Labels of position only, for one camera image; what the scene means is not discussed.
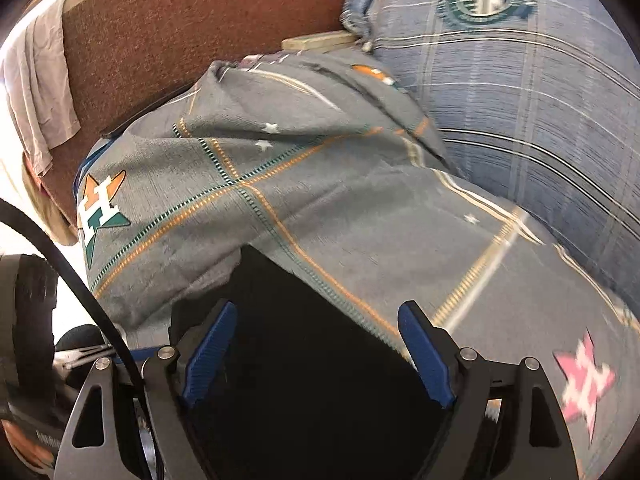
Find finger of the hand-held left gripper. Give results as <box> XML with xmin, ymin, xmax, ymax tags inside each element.
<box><xmin>54</xmin><ymin>325</ymin><xmax>118</xmax><ymax>368</ymax></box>

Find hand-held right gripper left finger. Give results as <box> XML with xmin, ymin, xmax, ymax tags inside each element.
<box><xmin>53</xmin><ymin>301</ymin><xmax>239</xmax><ymax>480</ymax></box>

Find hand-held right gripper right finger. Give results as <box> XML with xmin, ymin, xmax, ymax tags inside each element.
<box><xmin>397</xmin><ymin>301</ymin><xmax>581</xmax><ymax>480</ymax></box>

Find black pants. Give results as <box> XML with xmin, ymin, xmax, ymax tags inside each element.
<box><xmin>169</xmin><ymin>245</ymin><xmax>451</xmax><ymax>480</ymax></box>

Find grey star-print blanket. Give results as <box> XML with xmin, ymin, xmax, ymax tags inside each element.
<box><xmin>75</xmin><ymin>50</ymin><xmax>640</xmax><ymax>480</ymax></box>

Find grey hanging cloth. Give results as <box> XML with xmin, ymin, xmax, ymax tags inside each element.
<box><xmin>0</xmin><ymin>0</ymin><xmax>83</xmax><ymax>178</ymax></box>

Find blue plaid pillow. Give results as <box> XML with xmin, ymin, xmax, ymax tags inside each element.
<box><xmin>340</xmin><ymin>0</ymin><xmax>640</xmax><ymax>311</ymax></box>

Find brown headboard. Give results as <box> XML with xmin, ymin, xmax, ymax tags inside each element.
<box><xmin>30</xmin><ymin>0</ymin><xmax>391</xmax><ymax>243</ymax></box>

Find beige board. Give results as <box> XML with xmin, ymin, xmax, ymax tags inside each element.
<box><xmin>281</xmin><ymin>30</ymin><xmax>357</xmax><ymax>54</ymax></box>

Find black cable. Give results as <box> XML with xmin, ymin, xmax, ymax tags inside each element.
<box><xmin>0</xmin><ymin>198</ymin><xmax>166</xmax><ymax>480</ymax></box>

